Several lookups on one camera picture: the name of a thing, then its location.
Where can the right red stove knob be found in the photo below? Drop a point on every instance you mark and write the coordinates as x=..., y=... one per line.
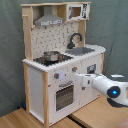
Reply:
x=74, y=69

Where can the grey toy sink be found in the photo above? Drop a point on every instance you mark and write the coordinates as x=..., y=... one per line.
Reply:
x=79, y=51

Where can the left red stove knob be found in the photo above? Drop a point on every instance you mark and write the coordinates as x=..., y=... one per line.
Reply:
x=56, y=76

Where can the red stove knob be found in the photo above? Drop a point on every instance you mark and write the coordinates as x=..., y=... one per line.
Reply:
x=56, y=76
x=74, y=69

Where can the white oven door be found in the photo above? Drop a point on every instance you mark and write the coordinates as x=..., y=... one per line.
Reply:
x=63, y=98

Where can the white toy microwave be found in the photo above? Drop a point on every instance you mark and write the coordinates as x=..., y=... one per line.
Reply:
x=77, y=11

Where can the wooden toy kitchen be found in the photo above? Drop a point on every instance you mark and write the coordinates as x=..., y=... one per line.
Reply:
x=38, y=40

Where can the silver metal pot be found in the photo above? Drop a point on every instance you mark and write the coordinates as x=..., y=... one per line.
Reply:
x=51, y=55

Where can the black toy stovetop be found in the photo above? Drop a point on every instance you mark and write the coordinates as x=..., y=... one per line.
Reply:
x=45, y=62

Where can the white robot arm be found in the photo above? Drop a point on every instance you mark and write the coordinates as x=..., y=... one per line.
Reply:
x=113, y=88

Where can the grey range hood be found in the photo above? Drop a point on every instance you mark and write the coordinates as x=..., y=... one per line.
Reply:
x=48, y=18

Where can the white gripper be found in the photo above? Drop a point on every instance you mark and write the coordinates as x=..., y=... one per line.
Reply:
x=85, y=80

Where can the black toy faucet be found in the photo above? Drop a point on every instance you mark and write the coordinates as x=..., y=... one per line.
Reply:
x=71, y=44

